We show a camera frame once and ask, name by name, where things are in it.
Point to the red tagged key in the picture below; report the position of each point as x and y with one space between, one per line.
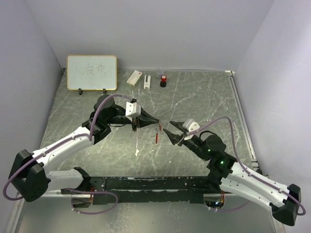
156 137

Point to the small whiteboard with yellow frame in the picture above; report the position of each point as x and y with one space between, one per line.
91 72

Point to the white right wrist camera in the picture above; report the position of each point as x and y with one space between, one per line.
191 127

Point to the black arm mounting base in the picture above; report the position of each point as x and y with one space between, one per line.
192 189

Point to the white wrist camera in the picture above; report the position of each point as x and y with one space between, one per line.
132 110
191 127

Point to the white stapler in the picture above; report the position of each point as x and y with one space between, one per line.
147 82

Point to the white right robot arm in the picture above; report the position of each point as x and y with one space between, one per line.
228 174

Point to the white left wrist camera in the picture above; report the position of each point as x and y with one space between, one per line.
132 110

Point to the clear plastic cup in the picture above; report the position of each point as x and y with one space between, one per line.
159 71

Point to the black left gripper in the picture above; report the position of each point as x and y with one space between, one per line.
146 119

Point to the white and green carton box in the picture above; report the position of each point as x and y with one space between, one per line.
134 79

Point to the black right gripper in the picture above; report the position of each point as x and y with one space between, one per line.
175 138

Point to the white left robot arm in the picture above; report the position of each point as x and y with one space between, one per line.
34 173

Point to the red and black stamp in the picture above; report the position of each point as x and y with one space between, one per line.
163 81

